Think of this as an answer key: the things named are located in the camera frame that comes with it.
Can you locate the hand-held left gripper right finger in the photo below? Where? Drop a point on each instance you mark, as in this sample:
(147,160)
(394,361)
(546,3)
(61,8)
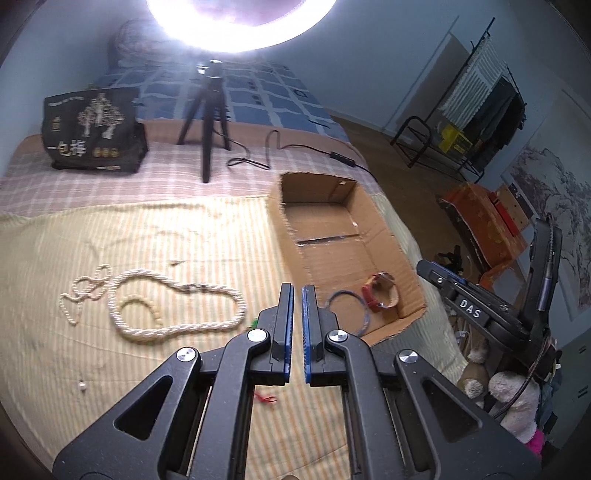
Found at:
(306,323)

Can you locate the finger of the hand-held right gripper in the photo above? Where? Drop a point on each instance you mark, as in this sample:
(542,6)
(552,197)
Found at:
(466,304)

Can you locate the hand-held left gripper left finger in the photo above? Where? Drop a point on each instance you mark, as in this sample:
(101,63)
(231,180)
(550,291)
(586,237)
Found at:
(288,323)

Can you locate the cardboard box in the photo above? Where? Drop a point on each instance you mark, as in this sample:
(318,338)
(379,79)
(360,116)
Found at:
(332,258)

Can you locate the blue bangle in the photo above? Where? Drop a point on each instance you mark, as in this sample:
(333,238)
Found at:
(345,292)

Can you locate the beige plush toy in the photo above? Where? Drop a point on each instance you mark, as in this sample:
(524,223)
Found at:
(473,383)

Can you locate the orange patterned box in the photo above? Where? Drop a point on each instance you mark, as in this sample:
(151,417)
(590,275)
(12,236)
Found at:
(480,217)

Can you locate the white plush toy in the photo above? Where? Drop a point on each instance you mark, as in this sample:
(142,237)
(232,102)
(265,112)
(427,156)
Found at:
(512,397)

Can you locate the pink fluffy toy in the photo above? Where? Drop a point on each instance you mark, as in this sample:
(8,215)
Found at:
(534,443)

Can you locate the yellow box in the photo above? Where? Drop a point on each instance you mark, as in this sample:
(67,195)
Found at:
(452,138)

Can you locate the black clothes rack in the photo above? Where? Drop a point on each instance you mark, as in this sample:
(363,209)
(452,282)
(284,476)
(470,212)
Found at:
(489,106)

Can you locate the black metal chair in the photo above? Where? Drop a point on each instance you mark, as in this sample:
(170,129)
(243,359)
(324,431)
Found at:
(418,122)

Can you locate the yellow striped cloth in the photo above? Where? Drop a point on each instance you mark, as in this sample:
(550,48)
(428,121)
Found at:
(115,415)

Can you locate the black tripod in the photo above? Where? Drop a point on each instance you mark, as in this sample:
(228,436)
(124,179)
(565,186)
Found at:
(205,138)

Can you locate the pearl pendant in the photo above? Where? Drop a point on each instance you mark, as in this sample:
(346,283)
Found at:
(82,386)

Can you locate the blue patterned quilt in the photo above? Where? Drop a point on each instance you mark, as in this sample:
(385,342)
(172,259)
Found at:
(277,101)

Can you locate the door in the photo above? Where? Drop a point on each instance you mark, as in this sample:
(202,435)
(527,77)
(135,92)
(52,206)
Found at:
(429,83)

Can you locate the pink checked blanket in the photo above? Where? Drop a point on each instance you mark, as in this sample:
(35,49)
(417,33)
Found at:
(69,184)

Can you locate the black printed bag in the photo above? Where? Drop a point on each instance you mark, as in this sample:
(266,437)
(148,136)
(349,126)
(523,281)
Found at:
(92,134)

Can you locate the patterned pillow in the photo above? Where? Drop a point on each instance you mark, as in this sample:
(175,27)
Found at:
(129,41)

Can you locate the landscape wall painting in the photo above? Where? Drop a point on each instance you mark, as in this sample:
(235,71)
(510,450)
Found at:
(554,184)

